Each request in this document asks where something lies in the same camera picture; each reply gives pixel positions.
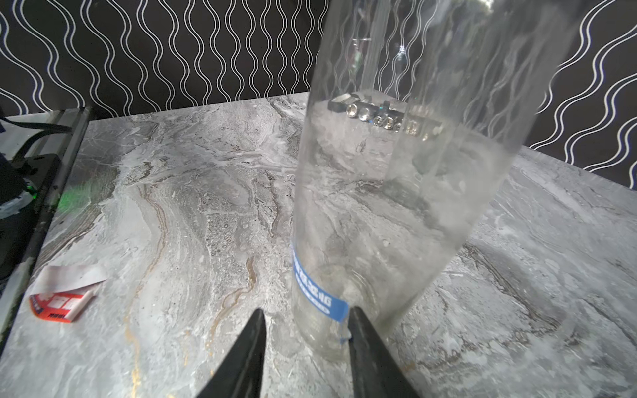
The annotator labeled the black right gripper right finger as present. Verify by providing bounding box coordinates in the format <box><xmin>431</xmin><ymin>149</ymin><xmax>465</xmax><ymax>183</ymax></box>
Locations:
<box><xmin>348</xmin><ymin>307</ymin><xmax>418</xmax><ymax>398</ymax></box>

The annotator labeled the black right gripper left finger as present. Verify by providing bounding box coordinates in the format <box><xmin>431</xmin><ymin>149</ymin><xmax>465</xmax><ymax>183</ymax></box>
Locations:
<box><xmin>197</xmin><ymin>308</ymin><xmax>267</xmax><ymax>398</ymax></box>

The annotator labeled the red and white peeled label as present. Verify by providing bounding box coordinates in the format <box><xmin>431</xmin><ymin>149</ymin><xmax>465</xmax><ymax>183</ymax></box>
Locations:
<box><xmin>28</xmin><ymin>265</ymin><xmax>108</xmax><ymax>323</ymax></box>

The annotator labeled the tall clear corked bottle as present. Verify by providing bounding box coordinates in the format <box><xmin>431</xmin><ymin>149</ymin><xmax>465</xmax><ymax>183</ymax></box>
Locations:
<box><xmin>291</xmin><ymin>1</ymin><xmax>591</xmax><ymax>361</ymax></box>

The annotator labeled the blue peeled label strip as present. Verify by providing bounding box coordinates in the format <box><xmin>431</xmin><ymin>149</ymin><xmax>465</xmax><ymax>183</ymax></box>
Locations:
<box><xmin>292</xmin><ymin>248</ymin><xmax>350</xmax><ymax>344</ymax></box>

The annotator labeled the metal base rail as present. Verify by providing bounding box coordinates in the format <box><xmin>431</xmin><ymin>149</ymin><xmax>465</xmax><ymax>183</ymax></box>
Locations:
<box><xmin>1</xmin><ymin>107</ymin><xmax>94</xmax><ymax>345</ymax></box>

